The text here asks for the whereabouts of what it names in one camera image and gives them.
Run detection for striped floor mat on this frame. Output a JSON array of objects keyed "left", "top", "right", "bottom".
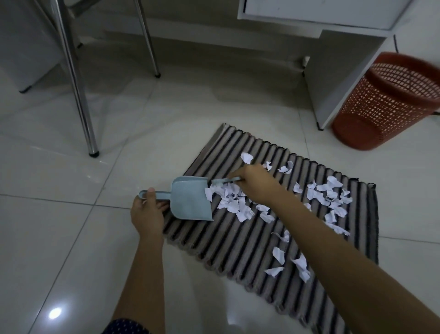
[{"left": 162, "top": 123, "right": 380, "bottom": 334}]

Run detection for scattered white paper scraps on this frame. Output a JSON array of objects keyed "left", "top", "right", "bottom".
[{"left": 204, "top": 152, "right": 355, "bottom": 284}]

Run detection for orange plastic mesh basket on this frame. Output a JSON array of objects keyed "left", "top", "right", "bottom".
[{"left": 331, "top": 52, "right": 440, "bottom": 151}]

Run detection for person's right hand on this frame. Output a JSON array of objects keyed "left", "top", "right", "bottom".
[{"left": 230, "top": 164, "right": 287, "bottom": 208}]

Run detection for person's right forearm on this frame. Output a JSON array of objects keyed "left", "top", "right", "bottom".
[{"left": 265, "top": 189, "right": 440, "bottom": 334}]

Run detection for person's left hand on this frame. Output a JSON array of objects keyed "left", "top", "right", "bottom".
[{"left": 130, "top": 187, "right": 171, "bottom": 241}]

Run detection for grey cabinet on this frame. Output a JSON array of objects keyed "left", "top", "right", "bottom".
[{"left": 0, "top": 0, "right": 83, "bottom": 94}]

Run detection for dark dotted garment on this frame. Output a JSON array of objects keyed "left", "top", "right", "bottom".
[{"left": 102, "top": 318, "right": 152, "bottom": 334}]

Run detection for person's left forearm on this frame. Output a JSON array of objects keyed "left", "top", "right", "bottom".
[{"left": 110, "top": 236, "right": 165, "bottom": 326}]

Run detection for white desk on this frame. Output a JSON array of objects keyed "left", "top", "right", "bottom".
[{"left": 237, "top": 0, "right": 413, "bottom": 131}]

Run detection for light blue plastic dustpan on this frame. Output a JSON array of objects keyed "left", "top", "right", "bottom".
[{"left": 138, "top": 176, "right": 214, "bottom": 221}]

